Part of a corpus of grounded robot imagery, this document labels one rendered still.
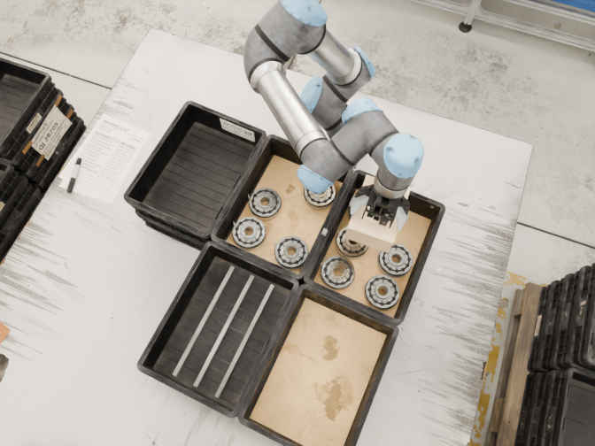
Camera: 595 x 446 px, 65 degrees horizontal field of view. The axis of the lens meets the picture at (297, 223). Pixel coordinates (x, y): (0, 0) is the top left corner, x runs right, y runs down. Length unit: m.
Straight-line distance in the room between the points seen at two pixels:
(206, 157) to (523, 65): 2.14
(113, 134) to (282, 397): 1.14
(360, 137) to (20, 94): 1.81
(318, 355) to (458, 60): 2.16
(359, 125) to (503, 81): 2.17
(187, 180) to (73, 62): 1.73
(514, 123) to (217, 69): 1.71
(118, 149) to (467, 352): 1.40
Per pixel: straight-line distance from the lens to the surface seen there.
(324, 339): 1.40
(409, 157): 0.90
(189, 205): 1.55
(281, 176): 1.55
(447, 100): 2.88
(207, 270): 1.46
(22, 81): 2.51
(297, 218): 1.49
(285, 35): 1.20
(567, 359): 2.00
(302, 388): 1.38
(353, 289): 1.43
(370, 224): 1.19
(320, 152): 0.98
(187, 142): 1.66
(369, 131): 0.95
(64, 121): 2.45
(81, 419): 1.64
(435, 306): 1.61
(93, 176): 1.85
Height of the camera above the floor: 2.21
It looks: 68 degrees down
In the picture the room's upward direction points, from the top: 1 degrees clockwise
